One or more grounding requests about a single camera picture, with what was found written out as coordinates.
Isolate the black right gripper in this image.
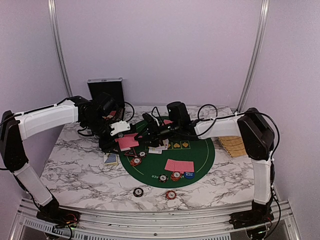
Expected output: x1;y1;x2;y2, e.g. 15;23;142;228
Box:
135;121;181;148

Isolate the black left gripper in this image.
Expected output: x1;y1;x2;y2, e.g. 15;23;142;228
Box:
83;115;121;154

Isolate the face up community card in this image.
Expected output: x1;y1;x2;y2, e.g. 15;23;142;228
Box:
158;139;169;152
148;147;162;154

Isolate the red playing card deck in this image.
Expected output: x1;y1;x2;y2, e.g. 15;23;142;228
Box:
115;133;139;152

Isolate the red card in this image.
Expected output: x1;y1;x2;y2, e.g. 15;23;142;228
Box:
178;161;195;172
164;159;184;172
163;119;173;125

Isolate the black red triangular dealer button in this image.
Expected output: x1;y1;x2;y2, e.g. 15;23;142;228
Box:
124;148;138;157

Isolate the blue small blind button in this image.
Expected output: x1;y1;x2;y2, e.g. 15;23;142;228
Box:
183;172;195;180

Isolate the black orange 100 chip stack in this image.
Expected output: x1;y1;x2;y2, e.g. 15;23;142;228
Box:
133;187;144;198

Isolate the red beige 5 chip stack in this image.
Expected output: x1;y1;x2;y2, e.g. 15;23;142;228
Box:
165;190;177;200

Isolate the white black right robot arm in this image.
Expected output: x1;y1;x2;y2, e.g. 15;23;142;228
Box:
135;101;280;224

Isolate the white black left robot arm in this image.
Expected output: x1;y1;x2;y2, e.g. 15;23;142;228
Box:
0;93;131;223

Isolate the blue gold card box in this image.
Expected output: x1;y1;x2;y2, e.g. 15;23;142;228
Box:
103;153;119;166

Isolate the round green poker mat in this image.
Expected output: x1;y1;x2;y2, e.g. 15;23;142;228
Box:
120;138;216;189

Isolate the aluminium poker chip case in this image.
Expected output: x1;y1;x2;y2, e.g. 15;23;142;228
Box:
87;77;126;120

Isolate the woven bamboo tray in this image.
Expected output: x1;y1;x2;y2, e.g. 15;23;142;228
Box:
218;136;247;158

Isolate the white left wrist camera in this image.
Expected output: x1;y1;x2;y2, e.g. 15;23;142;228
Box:
109;120;131;136

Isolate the front aluminium rail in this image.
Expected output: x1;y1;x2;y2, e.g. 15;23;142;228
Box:
7;198;302;240

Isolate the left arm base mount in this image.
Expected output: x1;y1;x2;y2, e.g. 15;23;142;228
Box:
36;208;81;228

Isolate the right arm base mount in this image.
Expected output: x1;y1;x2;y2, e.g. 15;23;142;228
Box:
228;210;275;229

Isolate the left aluminium frame post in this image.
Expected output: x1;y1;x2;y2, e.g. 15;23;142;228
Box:
47;0;73;98

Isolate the aluminium frame post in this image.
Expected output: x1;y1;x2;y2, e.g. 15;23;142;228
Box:
236;0;270;112
47;0;73;98

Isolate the right aluminium frame post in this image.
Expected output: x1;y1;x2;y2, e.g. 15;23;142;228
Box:
236;0;270;112

